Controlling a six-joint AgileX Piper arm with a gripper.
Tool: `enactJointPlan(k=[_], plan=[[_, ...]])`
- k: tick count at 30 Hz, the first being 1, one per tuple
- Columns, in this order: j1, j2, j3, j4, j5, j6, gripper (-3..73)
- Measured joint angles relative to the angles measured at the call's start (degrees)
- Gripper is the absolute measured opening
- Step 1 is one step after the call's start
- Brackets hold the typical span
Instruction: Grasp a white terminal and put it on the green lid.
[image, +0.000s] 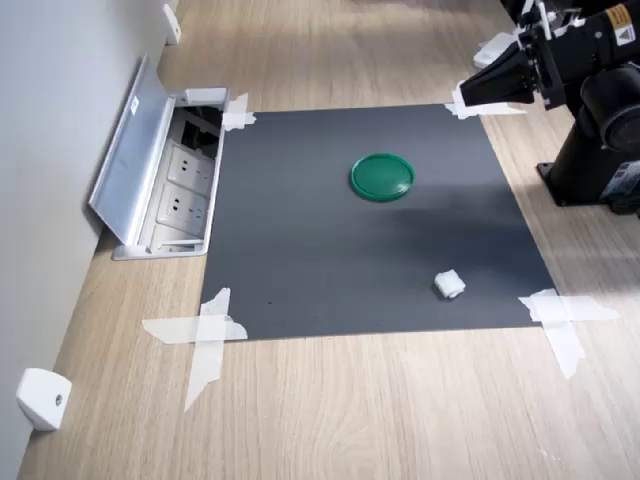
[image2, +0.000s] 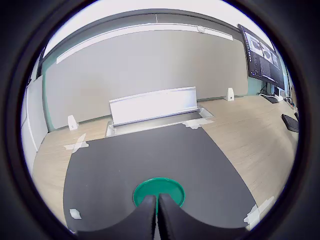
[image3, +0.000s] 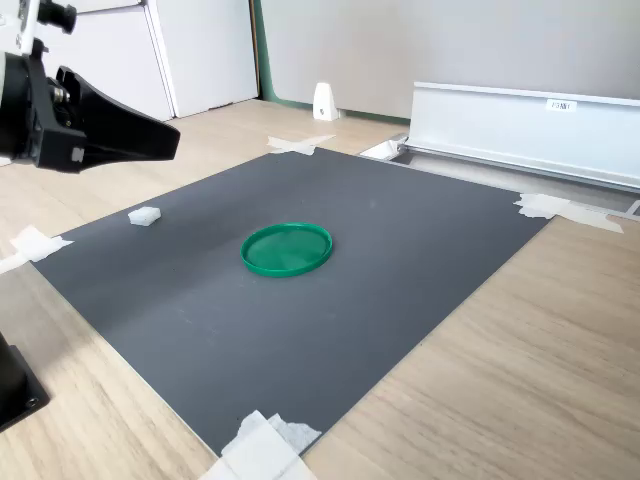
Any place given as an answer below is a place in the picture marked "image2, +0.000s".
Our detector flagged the white tape cross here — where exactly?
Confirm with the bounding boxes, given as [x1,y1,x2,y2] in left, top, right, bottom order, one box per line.
[243,196,275,231]
[63,133,90,154]
[182,118,215,130]

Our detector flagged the black keyboard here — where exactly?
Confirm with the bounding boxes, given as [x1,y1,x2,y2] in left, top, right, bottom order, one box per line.
[281,113,300,133]

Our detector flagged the round green lid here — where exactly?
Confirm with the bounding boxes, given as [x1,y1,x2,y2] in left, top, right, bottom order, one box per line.
[132,177,186,216]

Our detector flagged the small white plastic terminal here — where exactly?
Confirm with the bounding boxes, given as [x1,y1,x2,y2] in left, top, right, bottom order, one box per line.
[69,207,82,220]

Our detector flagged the grey partition panel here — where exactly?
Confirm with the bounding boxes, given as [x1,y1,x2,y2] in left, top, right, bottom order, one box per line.
[41,32,250,132]

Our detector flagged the black computer monitor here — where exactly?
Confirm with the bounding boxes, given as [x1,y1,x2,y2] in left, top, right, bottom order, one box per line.
[237,23,286,90]

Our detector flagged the dark grey mat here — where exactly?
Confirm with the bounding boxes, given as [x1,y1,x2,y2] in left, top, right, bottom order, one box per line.
[62,123,258,233]

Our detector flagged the white partition panel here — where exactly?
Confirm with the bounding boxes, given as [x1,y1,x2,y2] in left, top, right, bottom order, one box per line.
[21,74,48,161]

